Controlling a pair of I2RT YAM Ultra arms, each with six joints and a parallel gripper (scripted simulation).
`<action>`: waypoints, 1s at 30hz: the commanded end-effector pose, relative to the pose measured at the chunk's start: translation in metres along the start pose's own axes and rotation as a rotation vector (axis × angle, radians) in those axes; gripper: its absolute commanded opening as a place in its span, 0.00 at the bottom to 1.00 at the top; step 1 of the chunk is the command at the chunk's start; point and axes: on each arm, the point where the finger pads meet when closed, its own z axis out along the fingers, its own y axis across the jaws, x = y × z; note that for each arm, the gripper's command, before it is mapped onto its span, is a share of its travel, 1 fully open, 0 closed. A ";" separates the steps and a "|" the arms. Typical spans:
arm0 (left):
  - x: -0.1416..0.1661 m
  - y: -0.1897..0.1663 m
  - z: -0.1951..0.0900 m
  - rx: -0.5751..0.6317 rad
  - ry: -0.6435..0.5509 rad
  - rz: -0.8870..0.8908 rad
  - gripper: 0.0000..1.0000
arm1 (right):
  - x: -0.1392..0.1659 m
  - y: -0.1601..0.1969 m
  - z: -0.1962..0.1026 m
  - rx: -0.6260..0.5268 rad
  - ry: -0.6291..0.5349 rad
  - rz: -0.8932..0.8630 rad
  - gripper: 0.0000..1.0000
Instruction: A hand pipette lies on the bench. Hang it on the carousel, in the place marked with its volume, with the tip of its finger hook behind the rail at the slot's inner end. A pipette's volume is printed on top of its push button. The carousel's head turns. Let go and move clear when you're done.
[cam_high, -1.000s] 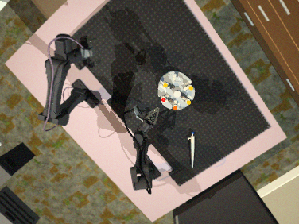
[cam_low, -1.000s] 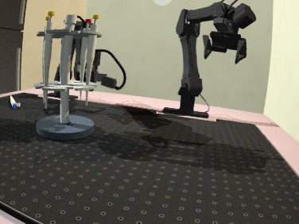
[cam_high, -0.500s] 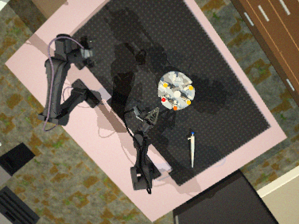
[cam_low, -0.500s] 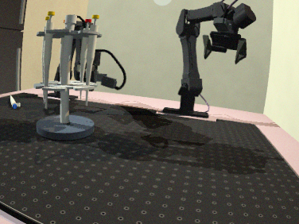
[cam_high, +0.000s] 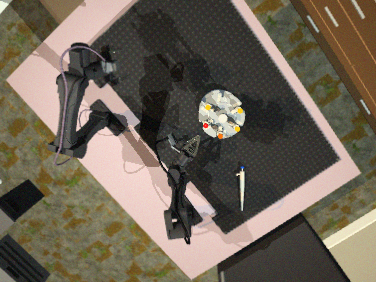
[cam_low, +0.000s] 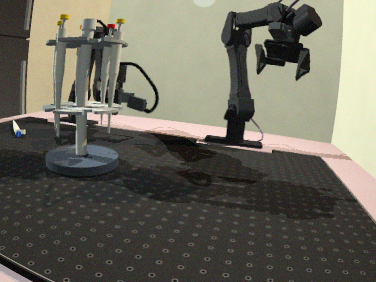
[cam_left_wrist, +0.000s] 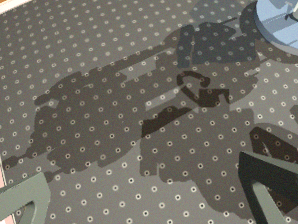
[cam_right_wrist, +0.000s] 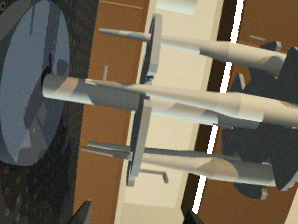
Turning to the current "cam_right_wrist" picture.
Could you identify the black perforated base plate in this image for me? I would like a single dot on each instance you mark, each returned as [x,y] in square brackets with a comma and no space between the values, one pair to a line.
[44,192]

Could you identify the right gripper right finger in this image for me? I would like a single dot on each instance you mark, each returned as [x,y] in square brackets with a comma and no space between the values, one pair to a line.
[192,218]

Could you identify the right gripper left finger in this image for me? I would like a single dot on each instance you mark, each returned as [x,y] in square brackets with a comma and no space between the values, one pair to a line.
[83,214]

